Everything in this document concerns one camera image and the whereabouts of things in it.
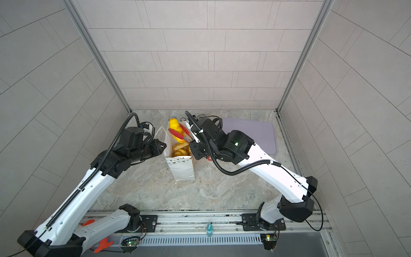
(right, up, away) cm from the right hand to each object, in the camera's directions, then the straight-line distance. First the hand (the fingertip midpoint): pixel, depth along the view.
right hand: (192, 146), depth 62 cm
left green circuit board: (-24, -40, +2) cm, 46 cm away
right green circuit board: (+33, -41, +6) cm, 53 cm away
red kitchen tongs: (-3, +4, +4) cm, 7 cm away
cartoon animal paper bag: (-6, -11, +10) cm, 16 cm away
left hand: (-10, 0, +8) cm, 13 cm away
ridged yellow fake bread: (-6, -6, +21) cm, 23 cm away
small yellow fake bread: (-9, +8, +6) cm, 13 cm away
